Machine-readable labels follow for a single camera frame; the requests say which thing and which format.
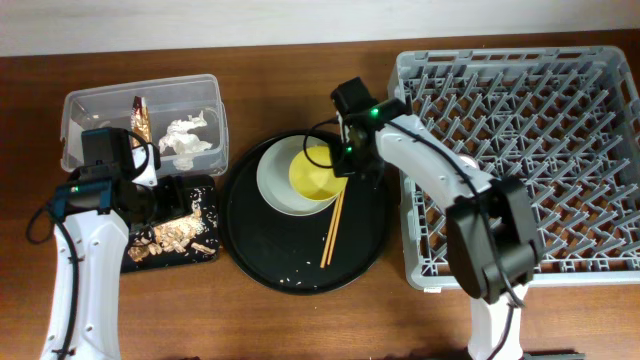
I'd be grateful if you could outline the yellow bowl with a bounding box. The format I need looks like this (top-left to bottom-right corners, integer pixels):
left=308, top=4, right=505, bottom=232
left=289, top=145, right=348, bottom=201

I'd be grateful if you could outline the round black tray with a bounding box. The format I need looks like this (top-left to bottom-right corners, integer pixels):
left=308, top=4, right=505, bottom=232
left=218, top=130, right=392, bottom=295

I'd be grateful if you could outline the clear plastic waste bin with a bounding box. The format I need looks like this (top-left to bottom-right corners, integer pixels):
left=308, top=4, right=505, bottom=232
left=60, top=74, right=229, bottom=176

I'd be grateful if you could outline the crumpled white tissue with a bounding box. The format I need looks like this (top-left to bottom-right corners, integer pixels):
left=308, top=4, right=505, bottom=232
left=159, top=111, right=213, bottom=155

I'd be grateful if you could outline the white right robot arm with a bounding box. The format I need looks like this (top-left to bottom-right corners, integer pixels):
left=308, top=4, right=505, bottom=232
left=332, top=95, right=543, bottom=359

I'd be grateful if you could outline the food scraps pile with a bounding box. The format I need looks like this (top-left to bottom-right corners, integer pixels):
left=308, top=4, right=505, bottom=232
left=125, top=186, right=221, bottom=269

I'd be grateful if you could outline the grey plastic dishwasher rack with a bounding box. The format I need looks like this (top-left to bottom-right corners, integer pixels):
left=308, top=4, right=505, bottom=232
left=388, top=46, right=639, bottom=287

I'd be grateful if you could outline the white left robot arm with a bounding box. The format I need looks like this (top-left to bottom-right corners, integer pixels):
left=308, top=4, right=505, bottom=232
left=40, top=175, right=191, bottom=359

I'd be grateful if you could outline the black rectangular tray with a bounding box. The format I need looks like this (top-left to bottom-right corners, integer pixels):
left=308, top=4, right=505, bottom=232
left=121, top=175, right=221, bottom=273

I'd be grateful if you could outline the wooden chopstick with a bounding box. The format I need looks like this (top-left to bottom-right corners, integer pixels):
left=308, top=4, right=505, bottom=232
left=320, top=192, right=344, bottom=268
left=325, top=191, right=345, bottom=266

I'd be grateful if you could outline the pale green plate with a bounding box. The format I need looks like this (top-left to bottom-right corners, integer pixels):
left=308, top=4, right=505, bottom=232
left=256, top=135, right=335, bottom=217

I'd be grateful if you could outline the gold foil wrapper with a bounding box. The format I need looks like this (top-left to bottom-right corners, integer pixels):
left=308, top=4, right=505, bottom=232
left=130, top=96, right=152, bottom=143

